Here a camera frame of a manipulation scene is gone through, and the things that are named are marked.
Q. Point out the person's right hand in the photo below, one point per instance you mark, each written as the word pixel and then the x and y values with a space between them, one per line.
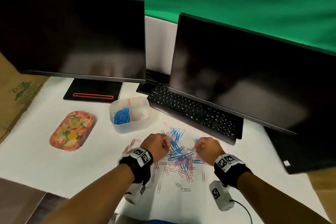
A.
pixel 210 150

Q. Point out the person's left hand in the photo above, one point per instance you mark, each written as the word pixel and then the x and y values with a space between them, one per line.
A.
pixel 155 146

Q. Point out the pile of blue pink paperclips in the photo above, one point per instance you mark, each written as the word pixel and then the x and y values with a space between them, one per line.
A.
pixel 176 150

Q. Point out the translucent plastic container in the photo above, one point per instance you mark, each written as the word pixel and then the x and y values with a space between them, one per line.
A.
pixel 131 128

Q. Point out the sorted blue clips heap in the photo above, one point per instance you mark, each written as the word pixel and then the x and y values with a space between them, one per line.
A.
pixel 122 116

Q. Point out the floral patterned oval tray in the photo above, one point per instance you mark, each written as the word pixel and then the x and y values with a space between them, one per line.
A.
pixel 71 130

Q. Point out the person's left forearm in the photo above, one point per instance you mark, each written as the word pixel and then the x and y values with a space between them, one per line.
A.
pixel 97 197

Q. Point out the person's right forearm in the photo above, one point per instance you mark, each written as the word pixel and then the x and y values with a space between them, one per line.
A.
pixel 273 202

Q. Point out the person's blue shirt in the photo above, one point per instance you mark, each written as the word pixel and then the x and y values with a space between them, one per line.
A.
pixel 160 222

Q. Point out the black keyboard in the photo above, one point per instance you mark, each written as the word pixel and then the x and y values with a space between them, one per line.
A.
pixel 194 113

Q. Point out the plain black monitor base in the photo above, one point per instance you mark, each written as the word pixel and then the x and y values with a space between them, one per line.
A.
pixel 145 87

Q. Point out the black red-lined monitor base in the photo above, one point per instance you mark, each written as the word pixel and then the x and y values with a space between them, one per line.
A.
pixel 92 91

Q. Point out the black computer monitor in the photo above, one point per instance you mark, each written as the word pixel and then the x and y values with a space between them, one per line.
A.
pixel 71 32
pixel 249 74

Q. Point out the white table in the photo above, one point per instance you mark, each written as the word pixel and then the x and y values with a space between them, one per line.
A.
pixel 65 168

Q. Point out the black laptop with sticker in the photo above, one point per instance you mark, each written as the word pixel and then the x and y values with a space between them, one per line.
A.
pixel 304 153

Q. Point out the white divider panel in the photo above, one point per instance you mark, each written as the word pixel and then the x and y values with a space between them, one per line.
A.
pixel 160 45

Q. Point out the grey side table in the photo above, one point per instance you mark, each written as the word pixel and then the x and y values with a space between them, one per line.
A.
pixel 18 202

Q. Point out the brown cardboard box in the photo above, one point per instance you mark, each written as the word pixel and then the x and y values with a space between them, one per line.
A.
pixel 15 95

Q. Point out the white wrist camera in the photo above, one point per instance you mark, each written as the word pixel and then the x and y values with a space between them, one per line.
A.
pixel 134 193

